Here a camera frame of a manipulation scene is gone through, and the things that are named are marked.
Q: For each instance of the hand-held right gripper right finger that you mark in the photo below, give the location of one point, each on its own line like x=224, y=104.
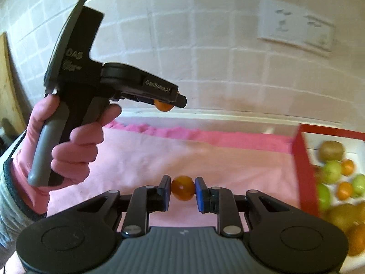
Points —
x=201, y=195

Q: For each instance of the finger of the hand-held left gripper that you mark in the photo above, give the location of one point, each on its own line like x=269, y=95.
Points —
x=178, y=100

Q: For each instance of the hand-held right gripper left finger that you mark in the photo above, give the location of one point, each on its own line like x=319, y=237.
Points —
x=165, y=195

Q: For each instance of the red cardboard box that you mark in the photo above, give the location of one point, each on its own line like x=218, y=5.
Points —
x=305, y=171

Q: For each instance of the yellowish green apple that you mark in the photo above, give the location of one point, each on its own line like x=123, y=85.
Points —
x=323, y=197

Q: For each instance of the large brown kiwi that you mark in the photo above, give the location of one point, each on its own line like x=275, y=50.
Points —
x=342, y=217

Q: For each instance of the person's left forearm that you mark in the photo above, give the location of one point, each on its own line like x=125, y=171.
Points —
x=8, y=205

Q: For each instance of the person's left hand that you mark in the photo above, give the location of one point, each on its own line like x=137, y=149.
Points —
x=79, y=148

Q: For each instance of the light pink cloth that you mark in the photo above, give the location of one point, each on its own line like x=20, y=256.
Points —
x=128, y=159

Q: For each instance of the hot pink cloth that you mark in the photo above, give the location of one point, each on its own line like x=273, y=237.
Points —
x=228, y=139

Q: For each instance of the wooden board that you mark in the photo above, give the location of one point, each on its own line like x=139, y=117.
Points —
x=11, y=91

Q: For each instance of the white wall socket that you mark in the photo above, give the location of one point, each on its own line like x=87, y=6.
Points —
x=296, y=28

